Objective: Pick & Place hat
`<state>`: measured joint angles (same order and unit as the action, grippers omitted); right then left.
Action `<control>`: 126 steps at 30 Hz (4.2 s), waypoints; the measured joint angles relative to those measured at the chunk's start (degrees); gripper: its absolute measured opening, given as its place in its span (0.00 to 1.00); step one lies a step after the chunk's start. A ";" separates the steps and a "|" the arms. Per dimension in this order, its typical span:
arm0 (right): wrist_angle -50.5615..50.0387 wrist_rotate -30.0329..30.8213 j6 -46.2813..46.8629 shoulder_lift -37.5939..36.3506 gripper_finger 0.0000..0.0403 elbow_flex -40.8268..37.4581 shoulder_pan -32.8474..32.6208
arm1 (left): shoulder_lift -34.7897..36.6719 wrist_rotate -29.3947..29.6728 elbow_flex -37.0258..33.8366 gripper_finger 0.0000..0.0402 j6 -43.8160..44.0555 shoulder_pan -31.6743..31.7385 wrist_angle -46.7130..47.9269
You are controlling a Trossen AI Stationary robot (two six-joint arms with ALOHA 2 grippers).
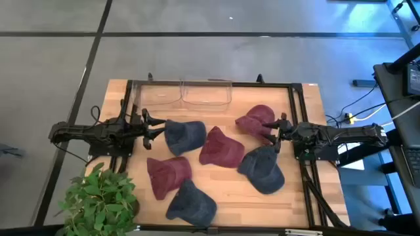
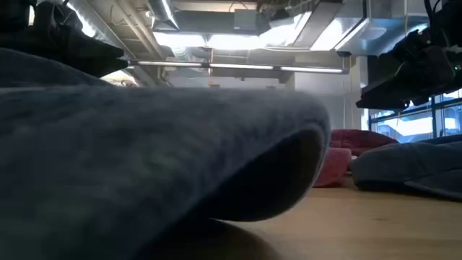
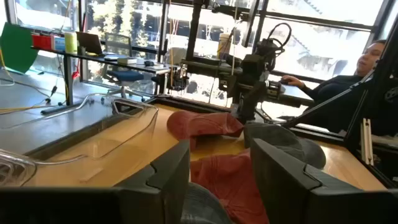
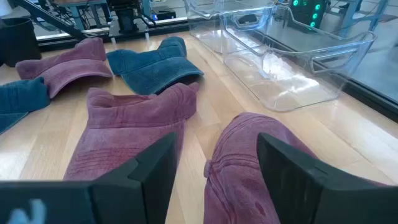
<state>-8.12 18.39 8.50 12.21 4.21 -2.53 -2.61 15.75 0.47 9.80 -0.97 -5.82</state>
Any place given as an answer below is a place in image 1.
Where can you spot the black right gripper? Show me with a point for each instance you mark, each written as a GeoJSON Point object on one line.
{"type": "Point", "coordinates": [285, 129]}

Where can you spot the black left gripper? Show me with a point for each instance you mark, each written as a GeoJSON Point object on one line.
{"type": "Point", "coordinates": [139, 126]}

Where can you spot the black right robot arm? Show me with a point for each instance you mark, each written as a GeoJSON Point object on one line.
{"type": "Point", "coordinates": [344, 134]}

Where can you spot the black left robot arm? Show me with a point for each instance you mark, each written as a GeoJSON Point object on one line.
{"type": "Point", "coordinates": [95, 132]}

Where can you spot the clear plastic bin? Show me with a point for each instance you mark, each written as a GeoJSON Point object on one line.
{"type": "Point", "coordinates": [157, 95]}
{"type": "Point", "coordinates": [206, 93]}

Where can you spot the green leafy potted plant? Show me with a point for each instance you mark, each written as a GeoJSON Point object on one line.
{"type": "Point", "coordinates": [98, 200]}

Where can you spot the black slanted stand beam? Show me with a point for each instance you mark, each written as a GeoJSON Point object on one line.
{"type": "Point", "coordinates": [367, 149]}

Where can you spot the black side desk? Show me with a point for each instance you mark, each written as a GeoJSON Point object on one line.
{"type": "Point", "coordinates": [390, 98]}

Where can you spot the black laptop keyboard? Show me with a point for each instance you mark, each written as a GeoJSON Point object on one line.
{"type": "Point", "coordinates": [412, 167]}

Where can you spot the dark display screen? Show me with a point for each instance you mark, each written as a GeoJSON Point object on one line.
{"type": "Point", "coordinates": [413, 78]}

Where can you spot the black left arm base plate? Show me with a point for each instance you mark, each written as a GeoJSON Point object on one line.
{"type": "Point", "coordinates": [111, 151]}

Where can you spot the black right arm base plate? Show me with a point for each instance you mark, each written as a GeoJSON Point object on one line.
{"type": "Point", "coordinates": [323, 154]}

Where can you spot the black aluminium table frame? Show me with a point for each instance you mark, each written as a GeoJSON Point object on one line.
{"type": "Point", "coordinates": [305, 196]}

